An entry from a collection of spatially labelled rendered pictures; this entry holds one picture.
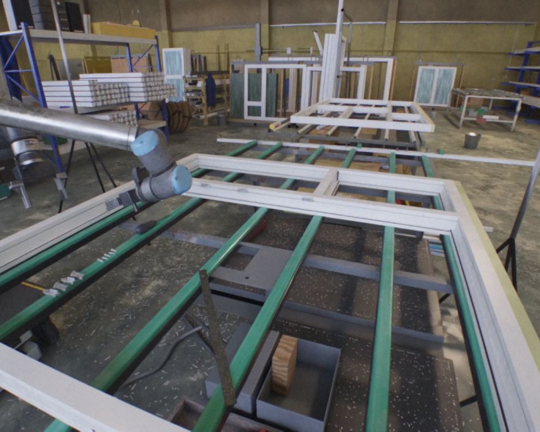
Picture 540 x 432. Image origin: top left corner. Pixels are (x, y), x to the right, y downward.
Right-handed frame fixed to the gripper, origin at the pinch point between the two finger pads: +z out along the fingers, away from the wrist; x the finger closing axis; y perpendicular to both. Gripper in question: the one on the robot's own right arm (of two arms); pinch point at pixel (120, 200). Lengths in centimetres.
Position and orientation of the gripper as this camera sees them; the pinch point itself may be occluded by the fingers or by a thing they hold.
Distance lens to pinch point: 132.5
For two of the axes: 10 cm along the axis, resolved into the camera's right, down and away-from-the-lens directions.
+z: -8.6, 1.9, 4.7
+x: 4.0, -3.2, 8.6
